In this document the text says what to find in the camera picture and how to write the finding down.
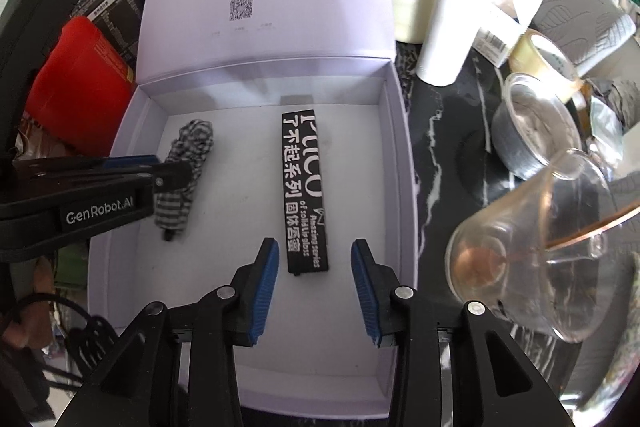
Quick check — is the small clear lidded bowl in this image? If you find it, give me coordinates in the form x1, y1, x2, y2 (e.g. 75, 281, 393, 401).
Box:
491, 73, 584, 180

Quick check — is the clear tape roll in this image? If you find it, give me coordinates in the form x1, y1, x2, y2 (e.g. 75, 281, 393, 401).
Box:
509, 29, 584, 106

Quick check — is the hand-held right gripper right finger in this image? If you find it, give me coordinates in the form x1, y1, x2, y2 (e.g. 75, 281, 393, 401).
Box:
350, 238, 576, 427

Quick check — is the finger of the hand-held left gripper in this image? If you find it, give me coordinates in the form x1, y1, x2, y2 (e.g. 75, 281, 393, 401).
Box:
14, 154, 164, 180
4, 161, 195, 220

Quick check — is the clear glass cup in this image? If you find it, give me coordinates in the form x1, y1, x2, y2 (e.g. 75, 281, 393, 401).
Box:
445, 148, 629, 344

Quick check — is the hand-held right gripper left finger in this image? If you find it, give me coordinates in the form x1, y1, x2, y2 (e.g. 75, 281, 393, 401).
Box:
54, 237, 280, 427

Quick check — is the white barcode box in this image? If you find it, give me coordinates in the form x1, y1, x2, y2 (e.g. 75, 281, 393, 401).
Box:
470, 0, 544, 68

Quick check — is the white paper roll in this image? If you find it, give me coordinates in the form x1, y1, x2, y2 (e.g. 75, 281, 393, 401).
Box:
417, 0, 489, 86

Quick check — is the black hair claw clip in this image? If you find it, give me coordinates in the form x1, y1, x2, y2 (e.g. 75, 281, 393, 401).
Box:
69, 314, 119, 378

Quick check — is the red cylindrical canister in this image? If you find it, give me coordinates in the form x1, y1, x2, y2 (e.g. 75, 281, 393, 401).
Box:
25, 16, 137, 158

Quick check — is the rose gold spoon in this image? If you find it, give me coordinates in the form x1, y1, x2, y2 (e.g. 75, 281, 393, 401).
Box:
456, 207, 640, 296

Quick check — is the lavender gift box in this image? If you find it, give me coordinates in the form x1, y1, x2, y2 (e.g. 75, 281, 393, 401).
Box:
87, 0, 419, 420

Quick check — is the clear plastic bag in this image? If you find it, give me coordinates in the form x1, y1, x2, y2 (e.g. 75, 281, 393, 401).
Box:
582, 77, 627, 168

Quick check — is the black white gingham scrunchie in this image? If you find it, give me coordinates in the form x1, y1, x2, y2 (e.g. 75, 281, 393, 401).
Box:
152, 119, 216, 242

